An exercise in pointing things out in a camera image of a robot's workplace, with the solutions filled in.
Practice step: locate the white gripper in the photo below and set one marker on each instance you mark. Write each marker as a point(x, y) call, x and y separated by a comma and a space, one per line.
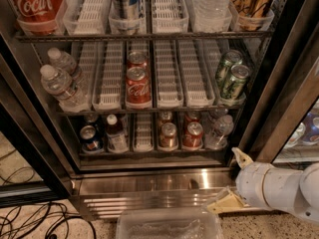
point(249, 184)

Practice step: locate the red coke can bottom front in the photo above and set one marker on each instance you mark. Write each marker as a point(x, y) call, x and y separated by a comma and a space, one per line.
point(192, 137)

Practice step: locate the red coke can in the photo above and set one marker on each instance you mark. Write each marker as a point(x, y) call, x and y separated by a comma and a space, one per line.
point(192, 137)
point(138, 59)
point(138, 88)
point(192, 116)

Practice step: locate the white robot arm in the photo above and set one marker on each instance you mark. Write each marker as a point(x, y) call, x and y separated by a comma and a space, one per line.
point(309, 186)

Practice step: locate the fridge glass door right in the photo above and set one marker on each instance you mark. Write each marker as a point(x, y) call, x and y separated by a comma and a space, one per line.
point(285, 89)

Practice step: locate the red coke can bottom rear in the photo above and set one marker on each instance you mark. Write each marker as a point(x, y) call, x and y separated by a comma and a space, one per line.
point(192, 116)

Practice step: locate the white can behind right door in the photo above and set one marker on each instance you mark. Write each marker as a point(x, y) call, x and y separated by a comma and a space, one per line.
point(292, 141)

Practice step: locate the orange can bottom front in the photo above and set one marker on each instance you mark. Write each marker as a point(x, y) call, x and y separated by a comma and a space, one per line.
point(167, 136)

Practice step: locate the orange can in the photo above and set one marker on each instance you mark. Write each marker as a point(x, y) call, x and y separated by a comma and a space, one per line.
point(165, 117)
point(167, 136)

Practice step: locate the blue can behind right door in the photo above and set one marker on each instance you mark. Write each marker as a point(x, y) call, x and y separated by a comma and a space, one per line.
point(311, 133)

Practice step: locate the green can middle front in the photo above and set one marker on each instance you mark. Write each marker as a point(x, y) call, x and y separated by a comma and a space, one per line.
point(235, 81)

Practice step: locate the green can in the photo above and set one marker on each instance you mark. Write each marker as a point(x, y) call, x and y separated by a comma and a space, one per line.
point(235, 81)
point(227, 60)

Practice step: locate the orange can bottom rear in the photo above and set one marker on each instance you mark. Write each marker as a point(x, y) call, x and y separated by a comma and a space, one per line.
point(165, 117)

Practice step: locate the white empty tray bottom shelf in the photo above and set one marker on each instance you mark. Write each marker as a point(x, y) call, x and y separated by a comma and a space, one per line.
point(143, 133)

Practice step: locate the green can middle rear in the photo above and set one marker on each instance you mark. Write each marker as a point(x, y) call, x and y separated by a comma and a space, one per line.
point(227, 60)

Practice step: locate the red coke can middle front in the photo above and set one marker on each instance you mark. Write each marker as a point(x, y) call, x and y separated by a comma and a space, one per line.
point(138, 88)

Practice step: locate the blue pepsi can bottom front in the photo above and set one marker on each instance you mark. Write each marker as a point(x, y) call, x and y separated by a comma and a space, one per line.
point(91, 140)

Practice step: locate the blue pepsi can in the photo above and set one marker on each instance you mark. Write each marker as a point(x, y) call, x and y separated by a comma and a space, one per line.
point(91, 140)
point(95, 121)

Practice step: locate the red coke can middle rear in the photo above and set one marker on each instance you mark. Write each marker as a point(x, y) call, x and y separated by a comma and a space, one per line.
point(138, 59)

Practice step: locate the blue pepsi can bottom rear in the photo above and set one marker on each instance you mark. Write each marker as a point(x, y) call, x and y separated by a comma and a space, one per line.
point(95, 121)

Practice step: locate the gold brown can top shelf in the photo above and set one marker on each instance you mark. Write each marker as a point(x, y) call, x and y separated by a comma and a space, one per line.
point(251, 15)

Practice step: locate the clear water bottle top shelf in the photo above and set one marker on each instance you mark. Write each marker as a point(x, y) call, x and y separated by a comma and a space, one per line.
point(212, 0)

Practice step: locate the silver blue can top shelf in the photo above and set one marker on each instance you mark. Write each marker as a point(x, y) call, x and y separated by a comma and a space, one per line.
point(127, 9)

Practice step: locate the black fridge door left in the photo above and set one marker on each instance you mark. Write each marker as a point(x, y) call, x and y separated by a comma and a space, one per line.
point(18, 127)

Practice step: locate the large coke can top shelf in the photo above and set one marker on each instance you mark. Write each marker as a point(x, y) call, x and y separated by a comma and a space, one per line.
point(41, 17)

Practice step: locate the clear water bottle bottom front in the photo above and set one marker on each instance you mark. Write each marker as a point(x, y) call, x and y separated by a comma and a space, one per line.
point(221, 129)

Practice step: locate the clear water bottle bottom rear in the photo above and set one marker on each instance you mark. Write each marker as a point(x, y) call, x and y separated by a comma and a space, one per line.
point(217, 113)

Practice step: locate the clear plastic bin on floor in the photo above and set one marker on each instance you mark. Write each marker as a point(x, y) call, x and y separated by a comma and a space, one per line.
point(169, 223)

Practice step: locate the white empty tray middle centre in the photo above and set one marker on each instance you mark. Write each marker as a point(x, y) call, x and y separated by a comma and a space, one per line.
point(169, 87)

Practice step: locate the white empty tray middle right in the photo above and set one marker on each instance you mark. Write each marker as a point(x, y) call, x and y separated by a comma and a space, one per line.
point(196, 83)

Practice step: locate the dark drink bottle white cap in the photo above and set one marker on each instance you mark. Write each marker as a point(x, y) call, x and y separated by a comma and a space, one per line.
point(115, 133)

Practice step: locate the white empty tray middle left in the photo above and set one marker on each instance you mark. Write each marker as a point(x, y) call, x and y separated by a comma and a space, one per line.
point(108, 88)

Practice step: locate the white empty tray top centre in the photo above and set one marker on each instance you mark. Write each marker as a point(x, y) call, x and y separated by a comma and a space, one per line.
point(169, 16)

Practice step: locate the water bottle middle front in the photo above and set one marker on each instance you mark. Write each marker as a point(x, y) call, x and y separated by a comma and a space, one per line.
point(71, 96)

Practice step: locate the water bottle middle rear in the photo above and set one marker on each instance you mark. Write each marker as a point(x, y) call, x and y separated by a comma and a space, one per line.
point(63, 60)

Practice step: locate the white empty tray top left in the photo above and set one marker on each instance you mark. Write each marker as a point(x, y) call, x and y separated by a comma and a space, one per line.
point(87, 17)

